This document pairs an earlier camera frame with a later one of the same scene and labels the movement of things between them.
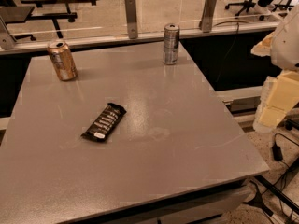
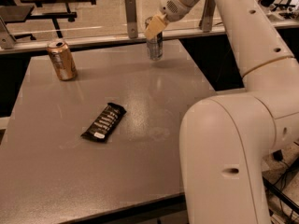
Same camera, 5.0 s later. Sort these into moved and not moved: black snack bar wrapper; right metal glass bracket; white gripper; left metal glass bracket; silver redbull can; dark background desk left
Moved: silver redbull can; white gripper
Not moved: dark background desk left; black snack bar wrapper; right metal glass bracket; left metal glass bracket
